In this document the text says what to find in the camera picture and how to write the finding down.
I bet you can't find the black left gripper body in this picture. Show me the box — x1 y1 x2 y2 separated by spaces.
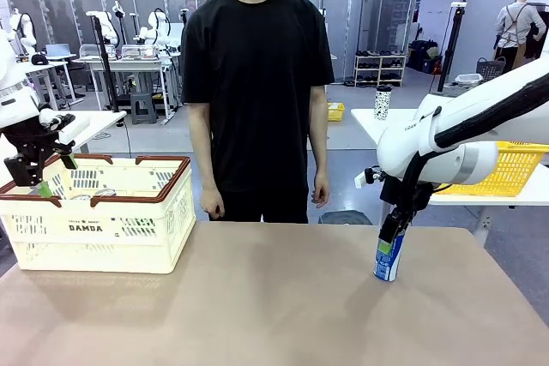
2 123 72 164

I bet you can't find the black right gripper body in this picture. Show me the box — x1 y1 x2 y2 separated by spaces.
379 172 434 218

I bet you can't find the blue drink can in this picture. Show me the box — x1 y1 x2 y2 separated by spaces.
372 228 405 282

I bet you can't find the person's left forearm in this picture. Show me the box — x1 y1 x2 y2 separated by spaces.
309 125 329 177

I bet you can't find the person's right forearm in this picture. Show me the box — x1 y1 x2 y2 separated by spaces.
188 125 222 194

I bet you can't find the white table beside basket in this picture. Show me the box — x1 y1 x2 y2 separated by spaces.
0 109 129 178

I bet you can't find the yellow plastic basket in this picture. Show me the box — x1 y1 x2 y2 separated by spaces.
437 140 549 198

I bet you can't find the person's left hand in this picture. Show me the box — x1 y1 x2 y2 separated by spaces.
311 171 331 208

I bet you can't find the person's right hand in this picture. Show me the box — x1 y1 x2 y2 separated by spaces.
199 188 226 220

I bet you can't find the dark metal stand base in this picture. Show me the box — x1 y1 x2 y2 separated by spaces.
317 209 373 225

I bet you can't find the white side table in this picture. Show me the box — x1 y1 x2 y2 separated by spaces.
350 107 549 247

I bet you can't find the white background desk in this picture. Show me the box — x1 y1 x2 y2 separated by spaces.
16 59 85 110

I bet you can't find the black-spotted white tumbler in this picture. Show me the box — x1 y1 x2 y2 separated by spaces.
373 85 394 121

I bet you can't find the grey step stool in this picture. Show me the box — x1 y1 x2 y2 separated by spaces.
130 91 158 126

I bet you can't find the open laptop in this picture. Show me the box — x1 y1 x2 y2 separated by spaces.
45 43 72 58

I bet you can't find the black tripod stand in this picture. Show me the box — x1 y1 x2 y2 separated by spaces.
92 14 121 112

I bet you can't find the clear plastic box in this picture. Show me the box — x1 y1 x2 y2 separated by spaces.
121 43 149 58
79 43 106 59

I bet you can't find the white background workbench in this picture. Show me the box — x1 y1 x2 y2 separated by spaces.
72 55 181 112

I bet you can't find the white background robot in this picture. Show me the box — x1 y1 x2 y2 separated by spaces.
139 9 172 48
9 8 38 57
85 9 119 45

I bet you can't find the white shoe rack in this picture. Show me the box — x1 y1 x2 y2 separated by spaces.
353 53 407 87

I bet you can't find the white tray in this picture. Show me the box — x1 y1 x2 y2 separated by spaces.
454 73 484 87

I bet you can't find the black bags pile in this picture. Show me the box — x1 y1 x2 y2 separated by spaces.
407 39 441 75

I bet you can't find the black pole with white top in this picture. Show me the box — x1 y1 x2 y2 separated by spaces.
436 2 468 93

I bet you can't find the person in black T-shirt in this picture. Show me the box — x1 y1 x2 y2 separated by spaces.
180 0 335 225

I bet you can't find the mannequin with apron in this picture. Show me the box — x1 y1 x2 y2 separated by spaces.
492 0 548 74

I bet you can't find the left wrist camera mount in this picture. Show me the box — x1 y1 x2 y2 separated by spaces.
38 111 92 144

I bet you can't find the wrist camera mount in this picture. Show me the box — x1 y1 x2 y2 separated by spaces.
38 111 92 144
353 165 387 189

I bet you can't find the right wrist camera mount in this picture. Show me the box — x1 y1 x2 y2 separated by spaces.
353 165 387 189

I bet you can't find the cream basket with brown handles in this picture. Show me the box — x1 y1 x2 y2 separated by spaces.
0 154 197 275

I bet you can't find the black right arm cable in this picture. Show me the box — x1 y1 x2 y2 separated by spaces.
401 69 549 230

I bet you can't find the dark grey wire basket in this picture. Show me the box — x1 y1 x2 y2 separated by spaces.
475 56 507 82

